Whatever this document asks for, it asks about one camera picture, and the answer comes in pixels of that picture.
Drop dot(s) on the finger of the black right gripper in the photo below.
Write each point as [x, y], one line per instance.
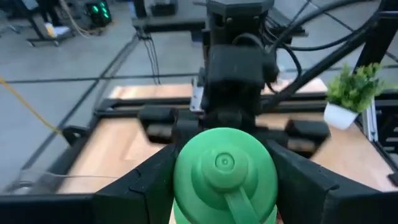
[157, 114]
[308, 129]

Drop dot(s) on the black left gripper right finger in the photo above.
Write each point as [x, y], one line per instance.
[311, 202]

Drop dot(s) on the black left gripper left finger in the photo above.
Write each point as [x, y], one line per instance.
[140, 202]

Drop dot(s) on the green plastic water bottle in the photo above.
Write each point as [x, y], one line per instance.
[224, 174]

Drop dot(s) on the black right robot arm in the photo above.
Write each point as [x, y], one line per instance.
[239, 6]

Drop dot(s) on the green plant in white pot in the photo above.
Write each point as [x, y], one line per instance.
[351, 90]

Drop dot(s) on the black table clamp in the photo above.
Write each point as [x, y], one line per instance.
[74, 134]

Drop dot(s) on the black equipment cart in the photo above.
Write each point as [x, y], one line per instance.
[168, 25]

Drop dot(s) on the black box with green lights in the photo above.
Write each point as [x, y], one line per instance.
[99, 12]

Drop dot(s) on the person's foot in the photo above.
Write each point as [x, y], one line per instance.
[57, 30]

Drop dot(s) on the silver mounting bracket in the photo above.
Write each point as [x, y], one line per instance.
[196, 96]

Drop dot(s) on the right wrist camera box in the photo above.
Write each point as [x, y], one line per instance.
[236, 65]

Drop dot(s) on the silver frame strip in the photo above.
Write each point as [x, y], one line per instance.
[370, 121]

